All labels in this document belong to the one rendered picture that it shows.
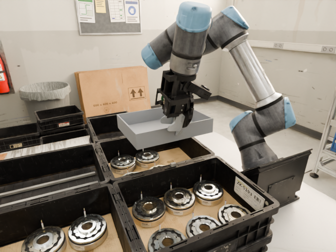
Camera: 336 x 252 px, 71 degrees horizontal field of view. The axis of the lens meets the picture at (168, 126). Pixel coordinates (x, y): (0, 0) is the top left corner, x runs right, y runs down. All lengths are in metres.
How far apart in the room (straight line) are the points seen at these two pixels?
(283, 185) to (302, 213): 0.14
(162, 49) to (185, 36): 0.14
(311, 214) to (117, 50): 3.23
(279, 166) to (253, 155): 0.12
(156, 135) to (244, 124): 0.46
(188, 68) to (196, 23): 0.10
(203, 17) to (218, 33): 0.47
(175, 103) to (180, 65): 0.10
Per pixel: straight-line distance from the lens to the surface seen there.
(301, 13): 3.73
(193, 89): 0.64
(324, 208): 1.19
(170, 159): 1.06
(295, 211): 1.11
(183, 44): 0.56
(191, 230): 0.71
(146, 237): 0.74
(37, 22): 3.56
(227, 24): 1.01
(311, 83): 3.62
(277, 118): 1.01
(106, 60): 3.70
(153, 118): 0.90
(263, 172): 0.90
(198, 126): 0.77
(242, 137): 1.04
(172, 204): 0.78
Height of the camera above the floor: 1.38
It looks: 23 degrees down
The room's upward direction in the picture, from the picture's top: straight up
